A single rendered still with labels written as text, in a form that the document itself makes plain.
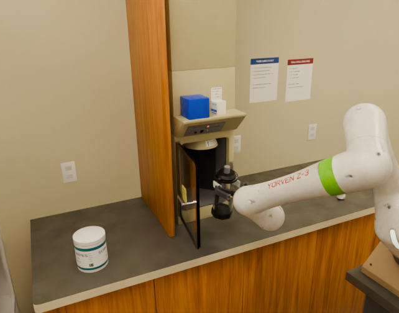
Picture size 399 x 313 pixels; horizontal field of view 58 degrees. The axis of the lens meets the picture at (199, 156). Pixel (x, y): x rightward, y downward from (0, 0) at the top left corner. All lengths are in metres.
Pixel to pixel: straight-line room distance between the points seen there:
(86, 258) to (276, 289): 1.02
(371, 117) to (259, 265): 1.02
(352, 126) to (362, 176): 0.17
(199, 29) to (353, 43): 1.45
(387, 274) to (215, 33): 1.22
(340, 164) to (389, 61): 2.12
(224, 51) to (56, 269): 1.21
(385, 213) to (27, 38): 1.69
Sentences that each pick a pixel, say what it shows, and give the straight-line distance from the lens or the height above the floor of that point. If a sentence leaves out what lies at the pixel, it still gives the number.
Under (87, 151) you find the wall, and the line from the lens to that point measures 2.07.
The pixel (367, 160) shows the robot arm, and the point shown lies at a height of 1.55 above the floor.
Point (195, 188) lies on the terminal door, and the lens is 1.46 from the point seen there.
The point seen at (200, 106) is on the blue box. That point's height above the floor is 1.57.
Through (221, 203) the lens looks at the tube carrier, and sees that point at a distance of 1.68.
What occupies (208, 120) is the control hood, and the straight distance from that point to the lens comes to 1.62.
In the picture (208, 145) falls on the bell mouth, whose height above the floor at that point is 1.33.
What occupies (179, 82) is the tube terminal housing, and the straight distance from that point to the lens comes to 1.65.
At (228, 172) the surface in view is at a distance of 1.62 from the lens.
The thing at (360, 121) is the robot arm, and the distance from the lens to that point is 1.15.
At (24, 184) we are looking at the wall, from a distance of 2.10.
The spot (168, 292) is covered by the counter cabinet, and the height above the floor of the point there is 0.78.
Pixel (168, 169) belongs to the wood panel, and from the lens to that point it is 1.63.
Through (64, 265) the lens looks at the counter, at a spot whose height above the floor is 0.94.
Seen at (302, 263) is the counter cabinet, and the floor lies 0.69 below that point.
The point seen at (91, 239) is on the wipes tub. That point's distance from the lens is 1.57.
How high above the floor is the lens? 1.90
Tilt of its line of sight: 20 degrees down
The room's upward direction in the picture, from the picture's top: 1 degrees counter-clockwise
